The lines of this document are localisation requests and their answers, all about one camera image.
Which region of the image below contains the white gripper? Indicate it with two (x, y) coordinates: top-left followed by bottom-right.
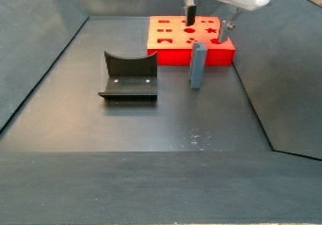
(183, 0), (270, 43)

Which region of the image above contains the blue arch peg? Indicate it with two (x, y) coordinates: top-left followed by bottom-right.
(188, 41), (207, 88)

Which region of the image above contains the red shape sorter board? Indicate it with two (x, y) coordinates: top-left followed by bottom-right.
(147, 16), (235, 66)

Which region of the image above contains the dark curved holder stand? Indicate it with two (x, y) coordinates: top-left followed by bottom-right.
(98, 52), (158, 100)

